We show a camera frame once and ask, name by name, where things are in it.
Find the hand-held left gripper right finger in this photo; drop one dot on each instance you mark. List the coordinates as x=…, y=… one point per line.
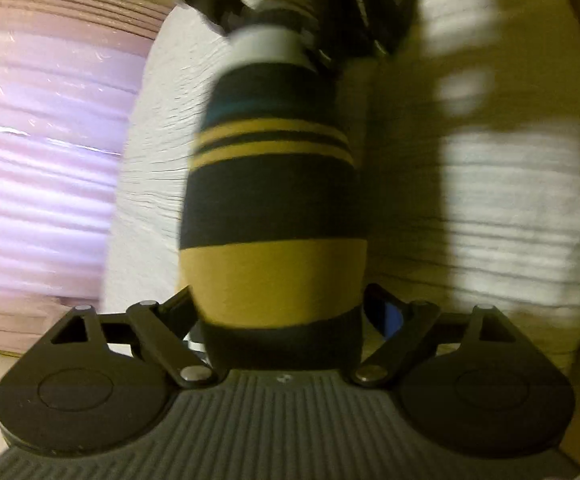
x=395, y=318

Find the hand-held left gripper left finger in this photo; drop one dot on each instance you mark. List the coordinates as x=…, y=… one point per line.
x=169, y=311

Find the white bed blanket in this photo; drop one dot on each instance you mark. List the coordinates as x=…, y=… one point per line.
x=495, y=185

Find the black yellow striped sock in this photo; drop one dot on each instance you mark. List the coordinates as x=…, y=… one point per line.
x=270, y=185

